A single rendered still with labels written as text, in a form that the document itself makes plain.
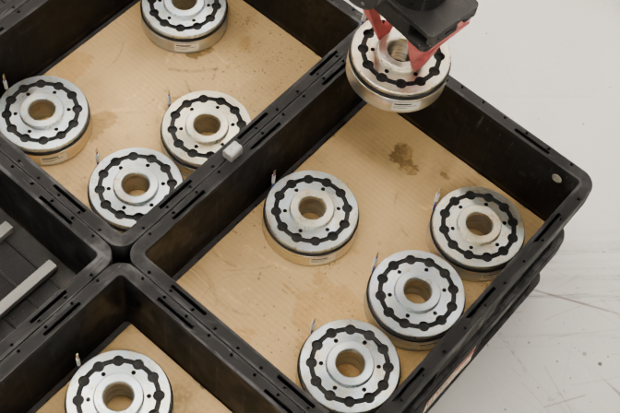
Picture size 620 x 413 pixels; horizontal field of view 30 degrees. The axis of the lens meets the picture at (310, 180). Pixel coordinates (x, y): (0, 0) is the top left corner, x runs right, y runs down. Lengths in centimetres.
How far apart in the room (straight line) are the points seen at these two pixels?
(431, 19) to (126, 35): 47
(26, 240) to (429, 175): 45
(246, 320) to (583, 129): 58
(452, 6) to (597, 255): 50
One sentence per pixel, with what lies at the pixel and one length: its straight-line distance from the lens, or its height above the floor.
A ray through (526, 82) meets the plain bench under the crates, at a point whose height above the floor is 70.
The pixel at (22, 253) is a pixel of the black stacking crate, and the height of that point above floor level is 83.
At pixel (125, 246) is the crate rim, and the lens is 114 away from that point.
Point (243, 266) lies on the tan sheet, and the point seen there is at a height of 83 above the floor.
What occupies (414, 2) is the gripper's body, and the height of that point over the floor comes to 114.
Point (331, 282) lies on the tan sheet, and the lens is 124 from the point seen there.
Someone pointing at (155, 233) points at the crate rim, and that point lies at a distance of 115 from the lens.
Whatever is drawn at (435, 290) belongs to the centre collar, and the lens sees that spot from 121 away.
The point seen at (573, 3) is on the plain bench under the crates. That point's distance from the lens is 170.
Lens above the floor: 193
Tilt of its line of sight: 58 degrees down
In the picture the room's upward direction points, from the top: 8 degrees clockwise
